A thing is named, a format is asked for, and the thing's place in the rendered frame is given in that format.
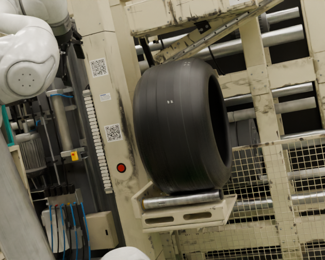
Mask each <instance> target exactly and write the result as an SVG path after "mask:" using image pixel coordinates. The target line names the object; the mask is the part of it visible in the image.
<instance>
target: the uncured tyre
mask: <svg viewBox="0 0 325 260"><path fill-rule="evenodd" d="M184 62H191V65H190V66H183V64H184ZM161 65H162V66H161ZM172 98H173V99H174V104H172V105H167V104H166V100H167V99H172ZM133 123H134V131H135V137H136V142H137V147H138V151H139V155H140V158H141V161H142V164H143V166H144V168H145V171H146V173H147V175H148V176H149V178H150V180H151V181H152V182H153V184H154V185H155V186H157V187H158V188H159V189H160V190H162V191H163V192H164V193H166V194H168V195H175V194H183V193H191V192H199V191H207V190H215V189H220V188H222V187H223V186H224V184H225V183H226V182H227V181H228V180H229V178H230V177H231V173H232V162H233V159H232V141H231V131H230V125H229V119H228V113H227V110H226V105H225V101H224V98H223V94H222V90H221V87H220V84H219V81H218V79H217V76H216V73H215V71H214V69H213V68H212V67H211V65H209V64H208V63H206V62H205V61H203V60H202V59H200V58H186V59H181V60H177V61H173V62H168V63H163V64H159V65H156V66H152V67H151V68H149V69H147V70H145V72H144V73H143V75H142V76H141V78H140V80H139V81H138V83H137V85H136V88H135V91H134V97H133Z"/></svg>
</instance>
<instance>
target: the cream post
mask: <svg viewBox="0 0 325 260"><path fill-rule="evenodd" d="M70 1H71V5H72V9H73V14H74V18H75V23H76V28H77V32H78V33H79V34H80V35H81V36H82V37H83V38H82V40H81V41H83V44H81V46H82V49H83V52H84V55H85V59H84V62H85V66H86V71H87V75H88V80H89V85H90V89H91V93H92V98H93V102H94V107H95V111H96V116H97V120H98V123H99V128H100V132H101V137H102V141H103V145H104V150H105V155H106V159H107V164H108V168H109V173H110V177H111V182H112V186H113V190H114V193H115V198H116V203H117V207H118V212H119V216H120V221H121V225H122V230H123V234H124V239H125V243H126V246H127V247H135V248H137V249H139V250H140V251H142V252H143V253H145V254H146V255H147V256H148V257H149V259H150V260H165V256H164V252H163V247H162V244H161V239H160V234H159V232H153V233H143V231H142V229H143V228H142V226H141V221H140V219H138V220H136V219H135V215H134V210H133V206H132V201H131V198H132V197H133V196H134V195H135V194H136V193H137V192H138V191H140V190H141V189H142V188H143V187H144V186H145V185H147V184H148V178H147V174H146V171H145V168H144V166H143V164H142V161H141V158H140V155H139V151H138V147H137V142H136V137H135V131H134V123H133V110H132V105H131V101H130V98H129V92H128V88H127V83H126V79H125V74H124V70H123V65H122V60H121V55H120V51H119V46H118V42H117V37H116V33H115V27H114V24H113V20H112V15H111V10H110V5H109V1H108V0H70ZM104 57H105V61H106V66H107V71H108V75H104V76H99V77H95V78H93V76H92V72H91V68H90V63H89V61H91V60H95V59H99V58H104ZM105 93H110V96H111V100H107V101H102V102H101V99H100V95H101V94H105ZM117 123H119V124H120V129H121V133H122V138H123V140H119V141H113V142H107V138H106V134H105V129H104V126H106V125H112V124H117ZM119 165H123V166H124V167H125V169H124V171H119V170H118V166H119Z"/></svg>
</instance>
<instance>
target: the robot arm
mask: <svg viewBox="0 0 325 260"><path fill-rule="evenodd" d="M0 33H3V34H7V36H4V37H0V127H1V125H2V120H3V116H2V105H5V104H8V103H11V102H14V101H17V100H21V99H28V98H32V97H35V96H37V95H39V94H41V93H42V92H44V91H45V90H46V89H47V88H48V87H49V86H50V84H51V83H52V82H53V80H54V78H55V76H56V77H57V78H61V79H62V81H63V84H64V85H65V86H70V87H72V82H71V80H70V77H69V75H68V72H66V64H67V56H68V50H69V47H70V46H71V43H74V44H73V47H74V50H75V53H76V56H77V58H79V59H85V55H84V52H83V49H82V46H81V44H83V41H81V40H82V38H83V37H82V36H81V35H80V34H79V33H78V32H77V31H76V30H75V28H74V26H72V22H71V19H70V16H69V12H68V3H67V0H0ZM72 37H74V38H75V39H76V40H74V39H72ZM60 51H62V52H65V54H64V53H61V52H60ZM0 249H1V251H2V254H3V256H4V258H5V260H55V257H54V255H53V252H52V250H51V247H50V245H49V243H48V240H47V238H46V236H45V233H44V231H43V228H42V226H41V224H40V221H39V219H38V217H37V214H36V212H35V209H34V207H33V205H32V203H31V200H30V198H29V195H28V193H27V191H26V188H25V186H24V184H23V181H22V179H21V176H20V174H19V172H18V169H17V167H16V165H15V162H14V160H13V158H12V155H11V153H10V151H9V148H8V146H7V144H6V141H5V138H4V136H3V134H2V131H1V129H0ZM100 260H150V259H149V257H148V256H147V255H146V254H145V253H143V252H142V251H140V250H139V249H137V248H135V247H122V248H117V249H114V250H112V251H110V252H108V253H107V254H105V255H104V256H103V257H102V258H101V259H100Z"/></svg>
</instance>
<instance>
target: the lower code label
mask: <svg viewBox="0 0 325 260"><path fill-rule="evenodd" d="M104 129H105V134H106V138H107V142H113V141H119V140H123V138H122V133H121V129H120V124H119V123H117V124H112V125H106V126H104Z"/></svg>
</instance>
